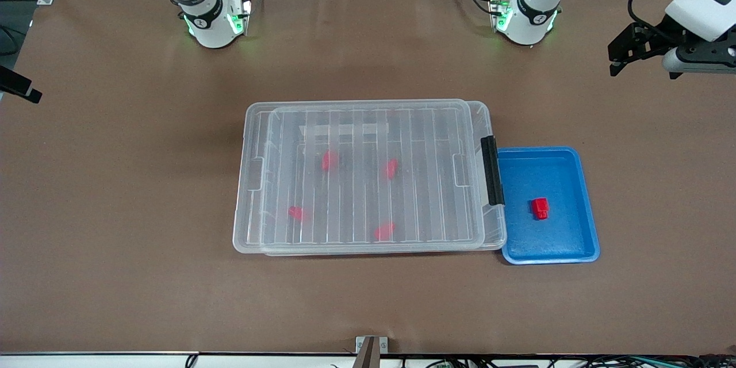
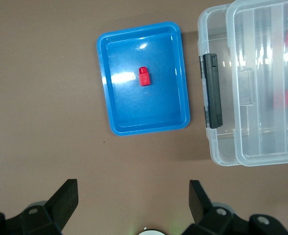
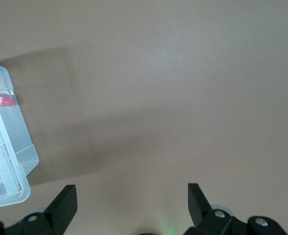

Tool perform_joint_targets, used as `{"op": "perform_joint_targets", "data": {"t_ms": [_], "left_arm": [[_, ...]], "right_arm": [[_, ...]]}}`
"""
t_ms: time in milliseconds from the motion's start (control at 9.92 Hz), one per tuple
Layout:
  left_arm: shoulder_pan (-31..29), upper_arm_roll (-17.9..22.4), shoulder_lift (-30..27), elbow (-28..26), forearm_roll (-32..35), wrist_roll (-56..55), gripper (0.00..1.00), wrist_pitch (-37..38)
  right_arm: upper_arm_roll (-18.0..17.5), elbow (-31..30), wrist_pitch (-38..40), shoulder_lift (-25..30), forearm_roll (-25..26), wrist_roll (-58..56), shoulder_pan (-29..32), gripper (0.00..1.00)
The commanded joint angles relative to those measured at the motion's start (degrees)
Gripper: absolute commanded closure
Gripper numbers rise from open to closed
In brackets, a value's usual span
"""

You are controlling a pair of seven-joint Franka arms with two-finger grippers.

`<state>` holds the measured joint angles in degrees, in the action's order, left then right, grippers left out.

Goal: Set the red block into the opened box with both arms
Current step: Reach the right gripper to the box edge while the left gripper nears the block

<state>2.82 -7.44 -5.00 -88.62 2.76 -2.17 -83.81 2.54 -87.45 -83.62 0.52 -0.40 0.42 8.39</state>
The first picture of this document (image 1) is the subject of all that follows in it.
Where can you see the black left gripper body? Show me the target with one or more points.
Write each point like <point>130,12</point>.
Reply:
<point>662,34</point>

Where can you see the red block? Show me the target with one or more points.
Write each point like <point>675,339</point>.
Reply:
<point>539,207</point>
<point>384,232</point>
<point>329,160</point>
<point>296,213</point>
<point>391,168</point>

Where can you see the transparent ribbed plastic lid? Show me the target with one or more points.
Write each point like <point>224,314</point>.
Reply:
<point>425,207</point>

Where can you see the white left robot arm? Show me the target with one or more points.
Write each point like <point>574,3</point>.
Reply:
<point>532,17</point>

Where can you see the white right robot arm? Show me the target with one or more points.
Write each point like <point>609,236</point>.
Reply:
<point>210,29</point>

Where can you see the transparent plastic storage box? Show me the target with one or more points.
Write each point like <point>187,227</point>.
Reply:
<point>494,230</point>

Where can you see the brown table cover sheet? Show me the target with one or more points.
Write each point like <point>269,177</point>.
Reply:
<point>115,213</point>

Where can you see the blue plastic tray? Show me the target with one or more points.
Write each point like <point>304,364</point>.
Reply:
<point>552,236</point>

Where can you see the dark metal mounting bar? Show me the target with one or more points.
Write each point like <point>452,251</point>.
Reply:
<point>368,356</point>

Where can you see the metal mounting bracket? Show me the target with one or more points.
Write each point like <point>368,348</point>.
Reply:
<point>384,345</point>

